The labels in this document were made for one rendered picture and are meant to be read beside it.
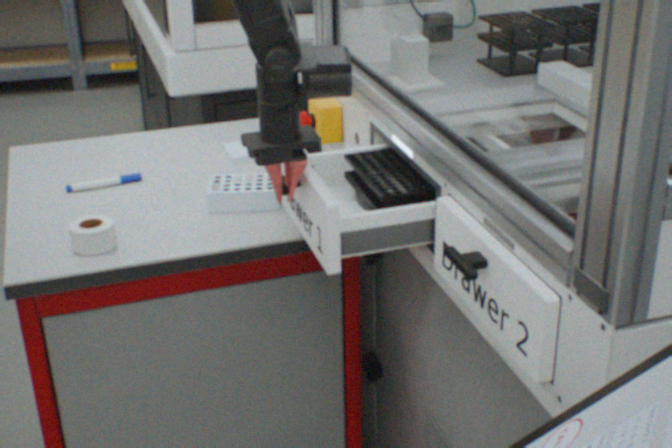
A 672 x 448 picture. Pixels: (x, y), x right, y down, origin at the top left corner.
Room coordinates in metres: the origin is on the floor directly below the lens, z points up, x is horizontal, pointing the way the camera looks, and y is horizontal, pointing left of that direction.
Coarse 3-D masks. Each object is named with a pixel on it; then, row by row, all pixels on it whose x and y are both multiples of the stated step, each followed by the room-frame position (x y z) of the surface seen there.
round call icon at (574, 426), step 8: (576, 416) 0.50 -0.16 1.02; (584, 416) 0.49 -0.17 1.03; (568, 424) 0.49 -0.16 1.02; (576, 424) 0.48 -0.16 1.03; (552, 432) 0.50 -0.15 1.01; (560, 432) 0.49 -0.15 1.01; (568, 432) 0.48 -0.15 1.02; (576, 432) 0.47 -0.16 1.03; (544, 440) 0.50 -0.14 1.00; (552, 440) 0.49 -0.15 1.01; (560, 440) 0.48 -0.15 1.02; (568, 440) 0.47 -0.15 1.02; (576, 440) 0.46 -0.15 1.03
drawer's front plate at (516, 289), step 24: (456, 216) 1.02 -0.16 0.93; (456, 240) 1.02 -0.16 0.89; (480, 240) 0.96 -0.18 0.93; (504, 264) 0.90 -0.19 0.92; (456, 288) 1.02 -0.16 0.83; (504, 288) 0.89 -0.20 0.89; (528, 288) 0.84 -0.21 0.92; (480, 312) 0.95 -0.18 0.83; (504, 312) 0.89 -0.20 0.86; (528, 312) 0.84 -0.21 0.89; (552, 312) 0.81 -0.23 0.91; (504, 336) 0.89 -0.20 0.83; (528, 336) 0.84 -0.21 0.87; (552, 336) 0.81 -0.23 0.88; (528, 360) 0.83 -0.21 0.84; (552, 360) 0.81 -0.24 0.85
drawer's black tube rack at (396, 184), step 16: (368, 160) 1.30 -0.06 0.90; (384, 160) 1.29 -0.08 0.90; (400, 160) 1.29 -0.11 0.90; (352, 176) 1.31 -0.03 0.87; (384, 176) 1.23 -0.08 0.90; (400, 176) 1.22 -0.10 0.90; (416, 176) 1.22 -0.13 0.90; (368, 192) 1.23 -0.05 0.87; (400, 192) 1.17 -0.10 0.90; (416, 192) 1.17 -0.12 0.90; (432, 192) 1.17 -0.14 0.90; (384, 208) 1.18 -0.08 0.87
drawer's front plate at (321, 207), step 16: (304, 176) 1.17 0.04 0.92; (304, 192) 1.18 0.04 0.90; (320, 192) 1.11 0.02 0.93; (288, 208) 1.28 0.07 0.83; (304, 208) 1.18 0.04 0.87; (320, 208) 1.10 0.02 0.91; (336, 208) 1.07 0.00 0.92; (320, 224) 1.10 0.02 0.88; (336, 224) 1.07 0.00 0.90; (320, 240) 1.10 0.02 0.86; (336, 240) 1.07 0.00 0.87; (320, 256) 1.11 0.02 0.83; (336, 256) 1.07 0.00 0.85; (336, 272) 1.07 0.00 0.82
